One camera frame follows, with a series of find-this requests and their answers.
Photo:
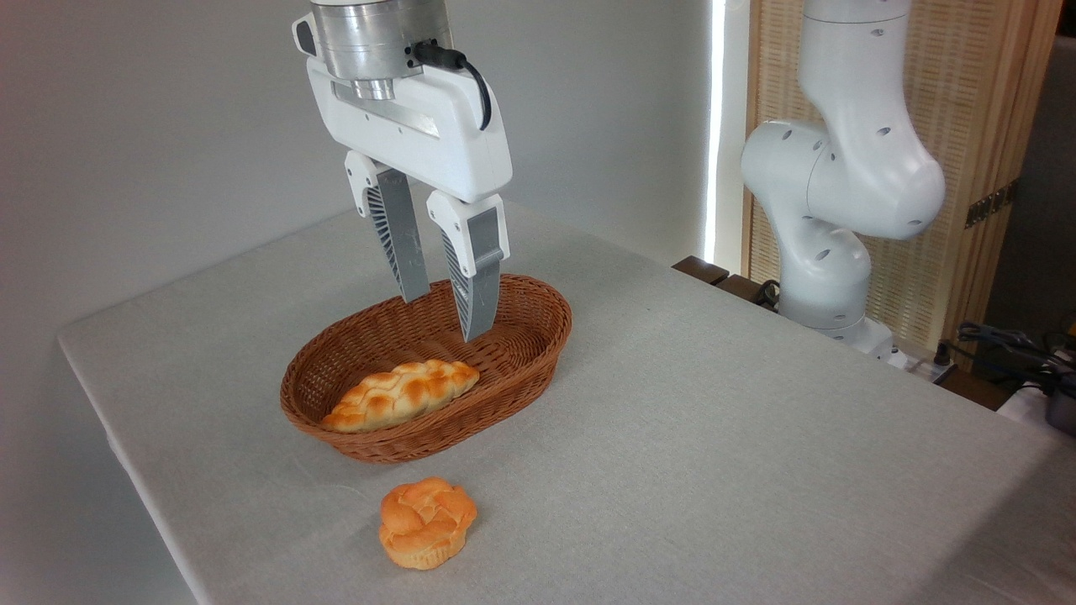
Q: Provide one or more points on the long braided bread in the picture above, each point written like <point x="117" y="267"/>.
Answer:
<point x="395" y="395"/>

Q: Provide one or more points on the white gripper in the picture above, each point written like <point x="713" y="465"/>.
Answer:
<point x="420" y="126"/>

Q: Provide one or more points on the metal screen hinge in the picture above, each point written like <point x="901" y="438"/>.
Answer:
<point x="992" y="204"/>

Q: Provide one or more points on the brown wicker basket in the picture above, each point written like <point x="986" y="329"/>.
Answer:
<point x="513" y="370"/>

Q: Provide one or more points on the white power strip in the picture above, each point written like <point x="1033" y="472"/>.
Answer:
<point x="920" y="365"/>

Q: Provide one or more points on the wooden folding screen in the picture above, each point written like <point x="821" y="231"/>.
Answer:
<point x="967" y="101"/>

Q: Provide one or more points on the round knotted bread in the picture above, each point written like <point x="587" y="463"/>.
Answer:
<point x="424" y="521"/>

